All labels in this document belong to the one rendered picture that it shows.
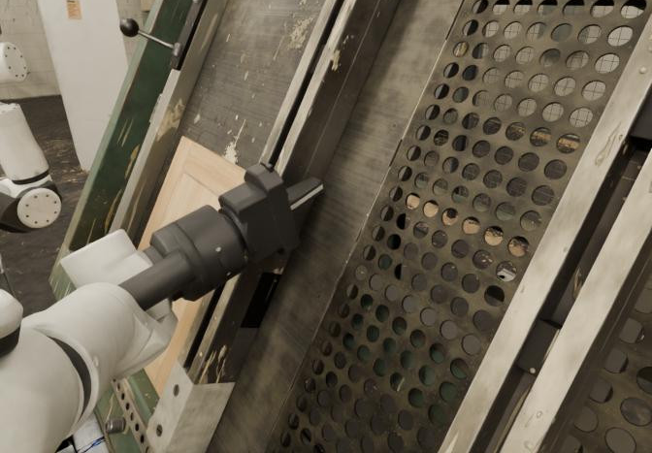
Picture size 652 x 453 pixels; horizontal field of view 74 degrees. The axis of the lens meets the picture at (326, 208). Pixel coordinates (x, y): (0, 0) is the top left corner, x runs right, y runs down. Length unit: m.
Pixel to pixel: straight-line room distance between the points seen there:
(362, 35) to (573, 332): 0.42
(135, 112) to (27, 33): 7.75
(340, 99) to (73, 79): 4.11
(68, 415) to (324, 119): 0.43
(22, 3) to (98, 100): 4.49
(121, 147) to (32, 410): 1.04
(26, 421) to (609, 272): 0.35
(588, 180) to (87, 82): 4.45
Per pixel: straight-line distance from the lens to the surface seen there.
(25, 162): 0.99
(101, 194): 1.29
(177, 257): 0.44
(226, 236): 0.47
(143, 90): 1.25
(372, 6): 0.62
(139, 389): 0.85
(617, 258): 0.35
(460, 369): 0.50
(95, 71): 4.61
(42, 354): 0.28
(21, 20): 8.96
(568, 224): 0.36
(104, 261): 0.47
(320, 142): 0.59
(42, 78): 9.04
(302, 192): 0.54
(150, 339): 0.42
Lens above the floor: 1.50
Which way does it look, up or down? 26 degrees down
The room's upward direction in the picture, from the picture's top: straight up
